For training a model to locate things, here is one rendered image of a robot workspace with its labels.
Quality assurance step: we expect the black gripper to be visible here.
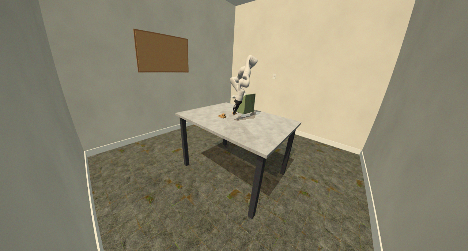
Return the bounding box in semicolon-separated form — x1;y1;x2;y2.
233;99;242;114

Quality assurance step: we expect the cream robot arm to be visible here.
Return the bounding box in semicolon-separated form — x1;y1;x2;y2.
230;55;258;101

